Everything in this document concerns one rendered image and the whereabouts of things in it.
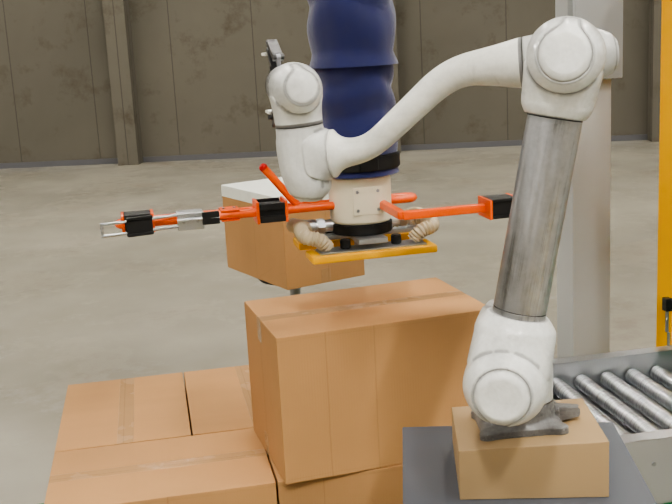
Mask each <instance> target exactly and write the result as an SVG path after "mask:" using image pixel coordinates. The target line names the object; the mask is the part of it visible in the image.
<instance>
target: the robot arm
mask: <svg viewBox="0 0 672 504"><path fill-rule="evenodd" d="M266 44H267V48H266V52H264V53H261V55H262V56H268V60H269V64H270V70H269V72H270V73H269V74H268V76H267V78H266V81H265V82H266V84H265V86H266V91H267V92H266V93H267V95H268V97H269V100H270V103H271V107H272V109H270V110H265V113H267V114H270V115H268V120H273V121H272V127H275V128H276V150H277V157H278V163H279V168H280V172H281V176H282V179H283V182H284V184H285V187H286V189H287V191H288V192H289V194H290V195H292V196H293V197H294V198H295V199H296V200H299V201H303V202H317V201H320V200H322V199H323V198H324V197H326V196H327V194H328V193H329V191H330V189H331V187H332V179H333V178H337V177H338V176H339V175H340V173H341V172H342V171H343V170H344V169H346V168H348V167H351V166H355V165H358V164H361V163H364V162H367V161H369V160H371V159H373V158H375V157H377V156H379V155H380V154H382V153H383V152H384V151H386V150H387V149H388V148H389V147H391V146H392V145H393V144H394V143H395V142H396V141H397V140H399V139H400V138H401V137H402V136H403V135H404V134H405V133H406V132H407V131H409V130H410V129H411V128H412V127H413V126H414V125H415V124H416V123H417V122H419V121H420V120H421V119H422V118H423V117H424V116H425V115H426V114H427V113H428V112H430V111H431V110H432V109H433V108H434V107H435V106H436V105H437V104H438V103H440V102H441V101H442V100H443V99H444V98H446V97H447V96H448V95H450V94H451V93H453V92H455V91H457V90H459V89H461V88H464V87H468V86H475V85H483V86H502V87H512V88H522V92H521V104H522V107H523V110H524V112H528V113H527V119H526V124H525V130H524V136H523V141H522V147H521V153H520V158H519V164H518V169H517V175H516V181H515V186H514V192H513V198H512V203H511V209H510V214H509V220H508V226H507V231H506V237H505V243H504V248H503V254H502V259H501V265H500V271H499V276H498V282H497V288H496V293H495V299H492V300H490V301H488V302H487V304H486V305H485V306H483V307H482V309H481V311H480V313H479V315H478V317H477V319H476V322H475V325H474V332H473V336H472V341H471V345H470V349H469V353H468V357H467V366H466V368H465V371H464V376H463V393H464V397H465V399H466V401H467V403H468V405H469V407H470V408H471V418H472V419H474V420H475V421H476V423H477V425H478V428H479V430H480V440H481V441H487V442H488V441H495V440H500V439H510V438H522V437H533V436H545V435H566V434H568V433H569V427H568V425H567V424H565V423H563V422H562V421H564V420H568V419H571V418H575V417H579V416H580V409H579V408H578V406H579V405H578V404H570V403H557V402H556V401H554V400H553V358H554V351H555V343H556V331H555V328H554V327H553V325H552V323H551V322H550V320H549V319H548V318H547V317H546V314H547V309H548V303H549V298H550V293H551V287H552V282H553V277H554V272H555V266H556V261H557V256H558V250H559V245H560V240H561V235H562V229H563V224H564V219H565V213H566V208H567V203H568V197H569V192H570V187H571V182H572V176H573V171H574V166H575V160H576V155H577V150H578V145H579V139H580V134H581V129H582V123H583V121H586V120H587V119H588V118H589V117H590V115H591V114H592V112H593V110H594V107H595V103H596V100H597V96H598V93H599V89H600V86H601V82H602V79H603V78H605V77H607V76H609V75H610V74H612V73H613V72H614V71H615V69H616V68H617V66H618V64H619V45H618V41H617V39H616V38H615V37H614V36H613V35H612V34H611V33H609V32H607V31H604V30H601V29H597V28H596V27H595V26H593V25H592V24H591V23H589V22H588V21H586V20H584V19H582V18H578V17H574V16H562V17H557V18H554V19H551V20H549V21H547V22H546V23H544V24H543V25H541V26H540V27H539V28H538V29H537V30H536V31H535V32H534V34H533V35H528V36H524V37H519V38H515V39H512V40H509V41H505V42H502V43H499V44H496V45H492V46H488V47H485V48H481V49H477V50H474V51H470V52H466V53H463V54H460V55H458V56H455V57H453V58H451V59H449V60H447V61H445V62H443V63H441V64H440V65H438V66H437V67H435V68H434V69H433V70H431V71H430V72H429V73H428V74H427V75H425V76H424V77H423V78H422V79H421V80H420V81H419V82H418V83H417V84H416V85H415V86H414V87H413V88H412V89H411V90H410V91H409V92H408V93H407V94H406V95H405V96H404V97H403V98H402V99H401V100H400V101H399V102H398V103H397V104H396V105H395V106H394V107H393V108H392V109H391V110H390V111H389V112H388V113H387V114H386V115H385V116H384V117H383V118H382V119H381V120H380V121H379V122H378V123H377V124H376V125H375V126H374V127H373V128H372V129H371V130H369V131H368V132H366V133H365V134H363V135H361V136H358V137H353V138H347V137H342V136H340V135H339V134H338V133H336V131H335V130H333V129H327V128H324V126H323V119H322V98H323V87H322V82H321V79H320V77H319V75H318V74H317V73H316V72H315V70H313V69H312V68H311V67H309V66H308V65H305V64H303V63H299V62H289V63H285V64H283V65H281V61H283V59H284V58H285V56H284V54H283V53H282V51H281V48H280V46H279V43H278V41H277V39H271V40H266Z"/></svg>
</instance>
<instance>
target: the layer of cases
mask: <svg viewBox="0 0 672 504"><path fill-rule="evenodd" d="M184 381H185V386H184ZM185 393H186V394H185ZM44 504H403V464H399V465H393V466H388V467H382V468H376V469H371V470H365V471H360V472H354V473H349V474H343V475H337V476H332V477H326V478H321V479H315V480H309V481H304V482H298V483H293V484H285V482H284V480H283V479H282V477H281V475H280V473H279V472H278V470H277V468H276V467H275V465H274V463H273V462H272V460H271V458H270V457H269V455H268V453H267V452H266V450H265V448H264V446H263V445H262V443H261V441H260V440H259V438H258V436H257V435H256V433H255V431H254V427H253V414H252V400H251V387H250V373H249V365H243V366H234V367H225V368H216V369H207V370H198V371H189V372H184V379H183V373H182V372H180V373H171V374H162V375H153V376H144V377H136V378H127V379H118V380H109V381H100V382H91V383H82V384H73V385H68V388H67V393H66V398H65V403H64V408H63V413H62V418H61V423H60V428H59V433H58V438H57V443H56V448H55V453H54V458H53V463H52V468H51V473H50V477H49V482H48V487H47V492H46V497H45V502H44Z"/></svg>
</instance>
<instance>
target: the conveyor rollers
mask: <svg viewBox="0 0 672 504"><path fill-rule="evenodd" d="M650 376H651V378H652V379H654V380H656V381H657V382H659V383H660V384H662V385H663V386H665V387H666V388H668V389H670V390H671V391H672V373H671V372H670V371H668V370H666V369H665V368H663V367H661V366H659V365H657V366H654V367H653V368H652V369H651V371H650ZM625 379H626V381H627V382H629V383H630V384H632V385H633V386H635V387H636V388H638V389H639V390H641V391H642V392H644V393H645V394H646V395H648V396H649V397H651V398H652V399H654V400H655V401H657V402H658V403H660V404H661V405H663V406H664V407H666V408H667V409H668V410H670V411H671V412H672V392H671V391H669V390H667V389H666V388H664V387H663V386H661V385H660V384H658V383H657V382H655V381H654V380H652V379H650V378H649V377H647V376H646V375H644V374H643V373H641V372H640V371H638V370H636V369H634V368H632V369H629V370H628V371H627V372H626V374H625ZM600 382H601V384H602V385H603V386H605V387H606V388H608V389H609V390H610V391H612V392H613V393H614V394H616V395H617V396H619V397H620V398H621V399H623V400H624V401H625V402H627V403H628V404H630V405H631V406H632V407H634V408H635V409H637V410H638V411H639V412H641V413H642V414H643V415H645V416H646V417H648V418H649V419H650V420H652V421H653V422H654V423H656V424H657V425H659V426H660V427H661V428H663V429H672V414H671V413H670V412H668V411H667V410H665V409H664V408H662V407H661V406H659V405H658V404H656V403H655V402H654V401H652V400H651V399H649V398H648V397H646V396H645V395H643V394H642V393H640V392H639V391H637V390H636V389H635V388H633V387H632V386H630V385H629V384H627V383H626V382H624V381H623V380H621V379H620V378H619V377H617V376H616V375H614V374H613V373H611V372H604V373H603V374H602V375H601V377H600ZM574 384H575V386H576V387H577V388H578V389H579V390H580V391H582V392H583V393H584V394H585V395H587V396H588V397H589V398H591V399H592V400H593V401H595V402H596V403H597V404H598V405H600V406H601V407H602V408H604V409H605V410H606V411H607V412H609V413H610V414H611V415H613V416H614V417H615V418H616V419H618V420H619V421H620V422H622V423H623V424H624V425H626V426H627V427H628V428H629V429H631V430H632V431H633V432H635V433H642V432H649V431H657V430H660V429H658V428H657V427H655V426H654V425H653V424H651V423H650V422H649V421H647V420H646V419H645V418H643V417H642V416H640V415H639V414H638V413H636V412H635V411H634V410H632V409H631V408H629V407H628V406H627V405H625V404H624V403H623V402H621V401H620V400H619V399H617V398H616V397H614V396H613V395H612V394H610V393H609V392H608V391H606V390H605V389H603V388H602V387H601V386H599V385H598V384H597V383H595V382H594V381H593V380H591V379H590V378H588V377H587V376H586V375H579V376H577V377H576V379H575V381H574ZM553 393H554V394H555V395H557V396H558V397H559V398H560V399H561V400H564V399H578V398H583V400H584V401H585V403H586V405H587V406H588V408H589V410H590V411H591V413H592V414H593V416H594V418H595V419H596V421H597V422H613V424H614V425H615V427H616V429H617V431H618V433H619V435H627V434H630V433H629V432H628V431H626V430H625V429H624V428H622V427H621V426H620V425H619V424H617V423H616V422H615V421H614V420H612V419H611V418H610V417H608V416H607V415H606V414H605V413H603V412H602V411H601V410H600V409H598V408H597V407H596V406H594V405H593V404H592V403H591V402H589V401H588V400H587V399H585V398H584V397H583V396H582V395H580V394H579V393H578V392H577V391H575V390H574V389H573V388H571V387H570V386H569V385H568V384H566V383H565V382H564V381H562V380H561V379H560V378H553Z"/></svg>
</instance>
